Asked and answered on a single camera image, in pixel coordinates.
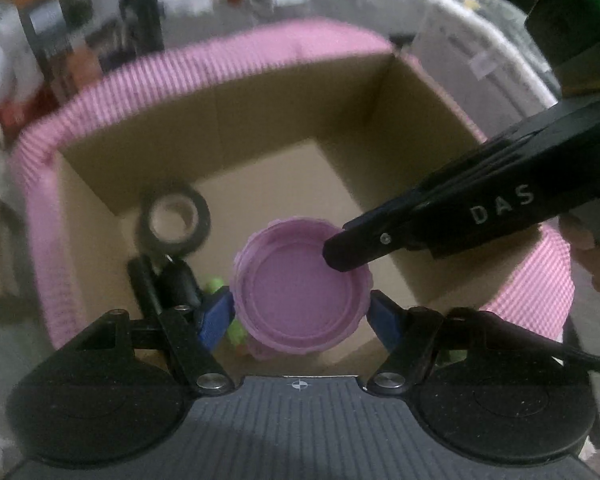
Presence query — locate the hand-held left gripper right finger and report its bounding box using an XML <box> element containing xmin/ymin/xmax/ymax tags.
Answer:
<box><xmin>365</xmin><ymin>290</ymin><xmax>561</xmax><ymax>396</ymax></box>

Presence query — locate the pink checkered tablecloth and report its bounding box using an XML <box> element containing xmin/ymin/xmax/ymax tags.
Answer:
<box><xmin>7</xmin><ymin>17</ymin><xmax>576</xmax><ymax>351</ymax></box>

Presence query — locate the black oval case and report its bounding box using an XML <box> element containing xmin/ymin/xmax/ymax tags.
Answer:
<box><xmin>159</xmin><ymin>257</ymin><xmax>203</xmax><ymax>313</ymax></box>

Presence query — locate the purple round lid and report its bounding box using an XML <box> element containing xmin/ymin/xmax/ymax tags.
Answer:
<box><xmin>232</xmin><ymin>216</ymin><xmax>373</xmax><ymax>361</ymax></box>

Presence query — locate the brown cardboard box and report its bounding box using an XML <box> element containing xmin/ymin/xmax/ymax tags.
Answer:
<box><xmin>54</xmin><ymin>50</ymin><xmax>546</xmax><ymax>378</ymax></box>

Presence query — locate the white curtain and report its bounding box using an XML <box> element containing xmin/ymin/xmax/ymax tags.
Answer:
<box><xmin>0</xmin><ymin>0</ymin><xmax>46</xmax><ymax>201</ymax></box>

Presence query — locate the white quilted cushion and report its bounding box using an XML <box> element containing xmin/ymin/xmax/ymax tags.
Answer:
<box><xmin>420</xmin><ymin>0</ymin><xmax>566</xmax><ymax>108</ymax></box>

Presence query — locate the black tape roll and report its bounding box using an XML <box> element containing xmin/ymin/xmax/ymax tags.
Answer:
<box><xmin>139</xmin><ymin>185</ymin><xmax>212</xmax><ymax>257</ymax></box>

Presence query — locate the red bag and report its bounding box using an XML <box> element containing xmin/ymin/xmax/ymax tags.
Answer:
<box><xmin>0</xmin><ymin>82</ymin><xmax>63</xmax><ymax>133</ymax></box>

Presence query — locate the black cylindrical tube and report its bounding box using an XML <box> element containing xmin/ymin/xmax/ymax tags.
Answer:
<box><xmin>127</xmin><ymin>255</ymin><xmax>163</xmax><ymax>318</ymax></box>

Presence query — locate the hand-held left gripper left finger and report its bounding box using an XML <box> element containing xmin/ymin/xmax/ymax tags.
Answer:
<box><xmin>55</xmin><ymin>285</ymin><xmax>236</xmax><ymax>395</ymax></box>

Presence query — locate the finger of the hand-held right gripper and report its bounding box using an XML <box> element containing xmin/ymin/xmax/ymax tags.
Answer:
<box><xmin>322</xmin><ymin>187</ymin><xmax>431</xmax><ymax>272</ymax></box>

